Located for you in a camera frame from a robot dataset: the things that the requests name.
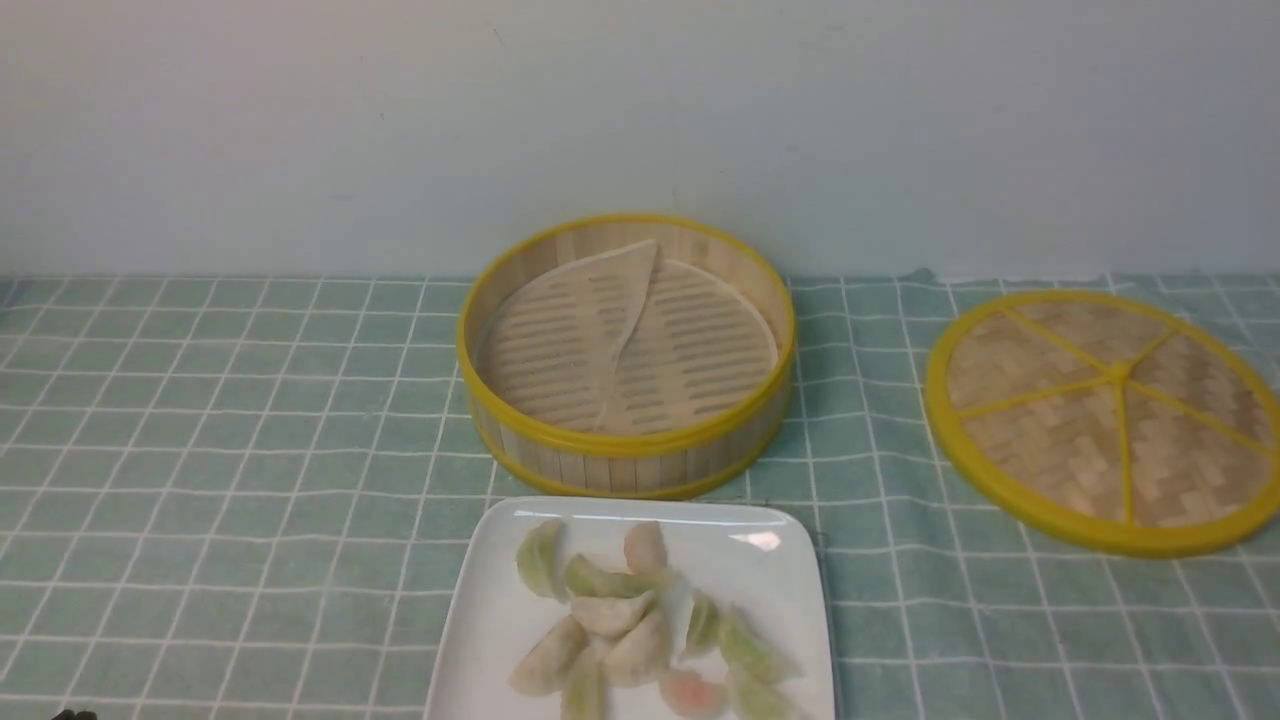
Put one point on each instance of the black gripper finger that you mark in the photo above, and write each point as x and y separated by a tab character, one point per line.
76	715

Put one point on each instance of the white square plate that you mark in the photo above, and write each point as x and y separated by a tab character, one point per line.
760	562

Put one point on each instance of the green checkered tablecloth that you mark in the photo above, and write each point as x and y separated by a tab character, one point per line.
249	498

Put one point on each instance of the white dumpling lower left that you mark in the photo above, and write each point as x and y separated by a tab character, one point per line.
544	669

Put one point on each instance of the white dumpling lower centre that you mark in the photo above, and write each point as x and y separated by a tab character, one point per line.
641	655

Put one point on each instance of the white pinkish dumpling top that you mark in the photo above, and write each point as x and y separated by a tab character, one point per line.
644	549

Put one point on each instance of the pink dumpling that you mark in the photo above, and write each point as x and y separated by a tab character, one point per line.
689	695

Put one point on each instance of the small green dumpling right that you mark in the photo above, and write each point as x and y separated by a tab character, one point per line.
702	630

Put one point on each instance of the yellow rimmed bamboo steamer basket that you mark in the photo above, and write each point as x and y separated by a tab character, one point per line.
682	463

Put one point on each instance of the perforated white steamer liner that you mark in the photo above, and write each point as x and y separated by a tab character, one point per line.
629	342

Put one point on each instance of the yellow rimmed woven steamer lid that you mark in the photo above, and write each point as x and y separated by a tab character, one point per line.
1106	423

